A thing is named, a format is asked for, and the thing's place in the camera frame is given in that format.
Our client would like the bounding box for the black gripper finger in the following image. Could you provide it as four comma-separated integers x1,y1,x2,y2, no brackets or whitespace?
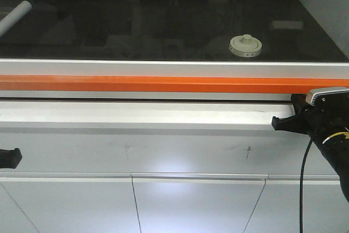
0,148,22,168

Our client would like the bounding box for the white rolled paper tube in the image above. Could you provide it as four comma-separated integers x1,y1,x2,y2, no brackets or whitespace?
1,1,32,37

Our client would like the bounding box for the white base cabinet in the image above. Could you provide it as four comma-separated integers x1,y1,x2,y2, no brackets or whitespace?
0,99,349,233

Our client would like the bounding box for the fume hood sash orange handle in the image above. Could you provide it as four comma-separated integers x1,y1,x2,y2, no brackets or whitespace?
1,58,348,100

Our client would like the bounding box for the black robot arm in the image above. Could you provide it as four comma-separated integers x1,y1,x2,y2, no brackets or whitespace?
1,95,348,195

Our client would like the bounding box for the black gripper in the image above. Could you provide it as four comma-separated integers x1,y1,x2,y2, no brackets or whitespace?
272,94,348,146

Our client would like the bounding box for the glass jar with white lid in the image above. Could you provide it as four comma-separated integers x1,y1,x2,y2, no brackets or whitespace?
229,34,262,58

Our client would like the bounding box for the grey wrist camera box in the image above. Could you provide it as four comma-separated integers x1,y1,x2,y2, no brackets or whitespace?
305,87,348,106

